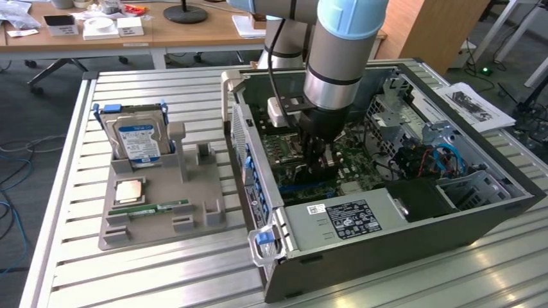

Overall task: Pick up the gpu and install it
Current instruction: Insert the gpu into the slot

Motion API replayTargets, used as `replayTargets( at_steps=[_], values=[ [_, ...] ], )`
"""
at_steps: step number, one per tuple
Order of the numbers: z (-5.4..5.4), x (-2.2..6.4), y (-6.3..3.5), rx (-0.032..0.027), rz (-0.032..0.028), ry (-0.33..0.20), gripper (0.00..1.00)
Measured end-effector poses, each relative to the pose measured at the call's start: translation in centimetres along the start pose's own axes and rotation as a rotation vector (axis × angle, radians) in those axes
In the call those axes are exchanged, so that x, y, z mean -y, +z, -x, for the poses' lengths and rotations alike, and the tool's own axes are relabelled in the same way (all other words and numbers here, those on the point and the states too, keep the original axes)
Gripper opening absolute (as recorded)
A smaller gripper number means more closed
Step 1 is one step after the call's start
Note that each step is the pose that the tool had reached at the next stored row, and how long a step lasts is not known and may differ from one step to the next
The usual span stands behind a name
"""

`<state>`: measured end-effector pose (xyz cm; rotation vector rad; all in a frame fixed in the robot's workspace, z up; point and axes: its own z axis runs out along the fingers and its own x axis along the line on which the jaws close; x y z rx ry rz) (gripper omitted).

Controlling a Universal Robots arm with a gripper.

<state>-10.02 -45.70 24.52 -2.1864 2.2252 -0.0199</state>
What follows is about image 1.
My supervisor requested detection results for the white box with tape roll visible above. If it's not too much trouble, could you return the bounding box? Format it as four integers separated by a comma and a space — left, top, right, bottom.
81, 17, 121, 41

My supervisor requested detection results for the white table frame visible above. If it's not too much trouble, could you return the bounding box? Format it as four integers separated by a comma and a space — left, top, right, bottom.
469, 0, 548, 89

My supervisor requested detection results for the silver drive cage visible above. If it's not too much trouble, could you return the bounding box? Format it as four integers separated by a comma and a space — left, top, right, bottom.
363, 72, 433, 158

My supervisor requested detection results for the blue cable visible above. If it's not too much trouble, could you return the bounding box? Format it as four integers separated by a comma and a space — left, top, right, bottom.
0, 153, 35, 274

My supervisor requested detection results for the grey printed parts rack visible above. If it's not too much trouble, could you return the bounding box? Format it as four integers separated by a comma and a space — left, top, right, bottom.
97, 121, 227, 253

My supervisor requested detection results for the brown cardboard box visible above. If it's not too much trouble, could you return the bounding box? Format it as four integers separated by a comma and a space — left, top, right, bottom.
251, 12, 269, 31

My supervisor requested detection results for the red packet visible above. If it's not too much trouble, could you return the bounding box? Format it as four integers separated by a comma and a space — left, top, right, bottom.
123, 3, 149, 17

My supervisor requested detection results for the clear plastic bag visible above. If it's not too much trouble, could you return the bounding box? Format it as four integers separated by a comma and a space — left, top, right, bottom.
0, 0, 43, 30

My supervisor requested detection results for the red wire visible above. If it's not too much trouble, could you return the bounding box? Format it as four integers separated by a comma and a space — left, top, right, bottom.
420, 148, 435, 176

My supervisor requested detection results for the white box black insert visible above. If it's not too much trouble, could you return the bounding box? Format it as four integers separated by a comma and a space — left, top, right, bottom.
41, 14, 80, 37

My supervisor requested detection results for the Nvidia graphics card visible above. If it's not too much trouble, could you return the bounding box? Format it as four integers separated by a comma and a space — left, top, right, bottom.
281, 162, 340, 189

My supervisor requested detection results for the white paper stack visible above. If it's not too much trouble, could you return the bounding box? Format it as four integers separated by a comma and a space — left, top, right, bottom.
231, 14, 267, 40

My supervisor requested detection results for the small white box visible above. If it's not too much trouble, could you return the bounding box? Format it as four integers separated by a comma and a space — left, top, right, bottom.
116, 16, 145, 38

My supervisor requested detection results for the grey cable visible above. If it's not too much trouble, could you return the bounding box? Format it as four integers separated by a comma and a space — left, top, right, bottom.
0, 133, 65, 154

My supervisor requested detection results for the green motherboard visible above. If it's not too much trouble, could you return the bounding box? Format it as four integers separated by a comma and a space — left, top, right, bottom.
251, 108, 389, 207

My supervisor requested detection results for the black lamp base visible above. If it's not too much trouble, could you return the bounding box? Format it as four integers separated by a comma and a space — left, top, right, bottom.
161, 0, 209, 24

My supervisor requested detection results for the hard disk in blue carrier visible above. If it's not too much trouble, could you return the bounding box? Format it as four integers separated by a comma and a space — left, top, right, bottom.
91, 99, 173, 171

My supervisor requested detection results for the printed paper stack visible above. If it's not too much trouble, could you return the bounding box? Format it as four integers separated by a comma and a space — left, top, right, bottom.
435, 81, 519, 133

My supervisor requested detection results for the wooden desk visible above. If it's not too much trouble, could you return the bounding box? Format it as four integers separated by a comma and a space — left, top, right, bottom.
0, 0, 389, 70

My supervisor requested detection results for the silver disk bay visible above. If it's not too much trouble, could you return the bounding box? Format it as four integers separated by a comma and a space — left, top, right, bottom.
436, 169, 515, 213

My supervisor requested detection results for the white label card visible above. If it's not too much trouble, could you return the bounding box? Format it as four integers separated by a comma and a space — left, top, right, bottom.
5, 28, 41, 38

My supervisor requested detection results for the copper-toned CPU chip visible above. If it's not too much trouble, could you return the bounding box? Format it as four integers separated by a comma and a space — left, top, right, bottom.
112, 180, 145, 205

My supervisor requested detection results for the blue wire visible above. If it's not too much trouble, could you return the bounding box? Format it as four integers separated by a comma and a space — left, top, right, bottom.
432, 143, 468, 176

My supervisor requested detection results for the wooden cabinet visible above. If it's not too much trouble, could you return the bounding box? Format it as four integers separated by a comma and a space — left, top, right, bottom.
376, 0, 492, 74

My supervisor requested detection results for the black open PC case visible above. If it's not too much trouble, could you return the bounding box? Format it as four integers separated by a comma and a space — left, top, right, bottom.
220, 62, 539, 304

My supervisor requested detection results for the black chair base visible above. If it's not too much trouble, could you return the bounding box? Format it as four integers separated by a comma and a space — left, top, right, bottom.
24, 56, 131, 96

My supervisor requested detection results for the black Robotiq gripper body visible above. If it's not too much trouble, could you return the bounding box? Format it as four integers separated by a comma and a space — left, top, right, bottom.
297, 108, 348, 144

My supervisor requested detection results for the black wire bundle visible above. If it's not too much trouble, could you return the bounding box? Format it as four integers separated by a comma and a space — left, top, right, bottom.
389, 146, 429, 179

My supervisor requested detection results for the grey power supply unit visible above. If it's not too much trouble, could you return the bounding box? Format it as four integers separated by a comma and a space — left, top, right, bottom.
283, 187, 408, 253

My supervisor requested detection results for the blue expansion slot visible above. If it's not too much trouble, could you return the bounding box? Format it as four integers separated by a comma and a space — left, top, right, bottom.
276, 181, 325, 194

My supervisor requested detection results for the black air duct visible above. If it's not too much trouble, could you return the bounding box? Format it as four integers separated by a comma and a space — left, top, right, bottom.
384, 178, 463, 225

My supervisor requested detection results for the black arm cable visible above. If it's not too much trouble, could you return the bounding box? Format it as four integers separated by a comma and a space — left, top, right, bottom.
267, 0, 299, 108

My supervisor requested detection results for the green RAM stick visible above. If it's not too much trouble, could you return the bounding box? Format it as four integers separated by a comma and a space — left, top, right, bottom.
107, 200, 191, 217

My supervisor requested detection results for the white camera box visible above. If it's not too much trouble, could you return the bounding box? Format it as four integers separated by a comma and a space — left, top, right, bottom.
265, 97, 288, 128

